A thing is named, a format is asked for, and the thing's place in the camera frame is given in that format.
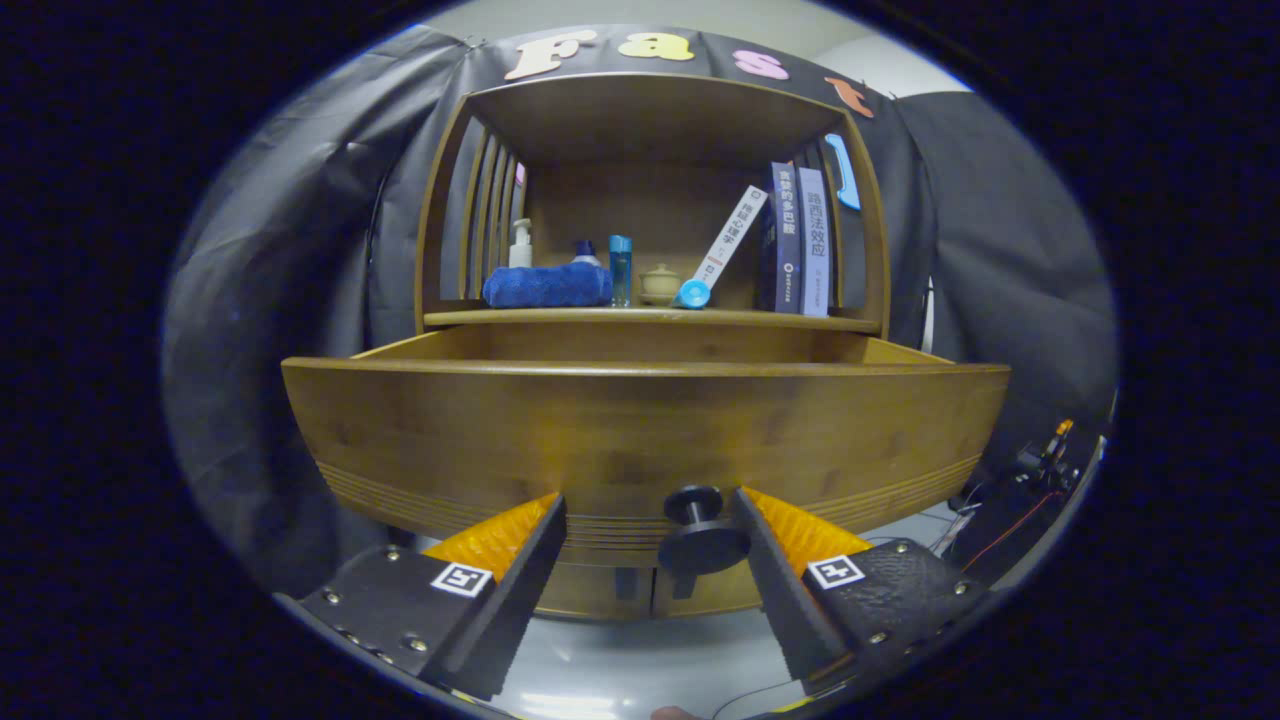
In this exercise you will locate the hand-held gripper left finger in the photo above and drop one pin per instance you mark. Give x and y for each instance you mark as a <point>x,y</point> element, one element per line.
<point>520,590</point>

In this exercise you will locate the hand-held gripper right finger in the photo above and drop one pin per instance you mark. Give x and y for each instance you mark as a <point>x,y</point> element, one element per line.
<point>778,590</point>

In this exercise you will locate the wooden drawer with black knob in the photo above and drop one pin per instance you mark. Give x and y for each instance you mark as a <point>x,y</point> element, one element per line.
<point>640,430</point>

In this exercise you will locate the blue round lid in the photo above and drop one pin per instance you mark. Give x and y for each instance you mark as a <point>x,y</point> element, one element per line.
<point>692,294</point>

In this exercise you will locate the wooden cabinet door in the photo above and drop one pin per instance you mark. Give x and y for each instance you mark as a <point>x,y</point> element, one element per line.
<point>715,598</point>
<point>590,598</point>

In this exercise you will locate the wooden countertop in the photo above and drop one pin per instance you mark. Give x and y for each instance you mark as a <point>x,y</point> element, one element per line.
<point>560,317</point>

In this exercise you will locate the wooden cabinet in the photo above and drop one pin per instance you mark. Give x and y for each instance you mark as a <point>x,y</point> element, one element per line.
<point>650,120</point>

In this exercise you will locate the black equipment with orange clamp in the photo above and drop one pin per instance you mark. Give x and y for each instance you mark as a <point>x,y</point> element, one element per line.
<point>1040,465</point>

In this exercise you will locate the blue folded towel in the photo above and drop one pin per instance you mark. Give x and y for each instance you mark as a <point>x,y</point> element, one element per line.
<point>545,287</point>

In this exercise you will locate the beige lidded teacup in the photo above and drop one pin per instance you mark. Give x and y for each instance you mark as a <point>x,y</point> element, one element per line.
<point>660,285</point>

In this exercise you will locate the clear blue bottle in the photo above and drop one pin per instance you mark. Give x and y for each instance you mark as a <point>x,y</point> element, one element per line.
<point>620,275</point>

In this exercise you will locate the white pump bottle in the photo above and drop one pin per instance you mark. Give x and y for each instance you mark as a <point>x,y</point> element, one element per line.
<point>520,255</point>

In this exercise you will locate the white bottle with blue cap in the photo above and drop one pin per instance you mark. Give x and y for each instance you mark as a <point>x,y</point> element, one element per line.
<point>586,257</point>

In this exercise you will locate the dark blue book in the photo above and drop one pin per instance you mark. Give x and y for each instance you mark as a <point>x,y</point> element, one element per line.
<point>785,240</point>

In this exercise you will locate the pale purple book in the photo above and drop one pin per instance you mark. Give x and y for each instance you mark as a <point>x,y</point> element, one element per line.
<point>814,240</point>

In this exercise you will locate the white book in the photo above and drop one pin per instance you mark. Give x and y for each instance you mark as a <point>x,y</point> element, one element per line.
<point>735,235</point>

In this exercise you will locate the black backdrop cloth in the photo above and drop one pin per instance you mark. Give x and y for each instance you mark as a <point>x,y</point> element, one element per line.
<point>280,300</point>

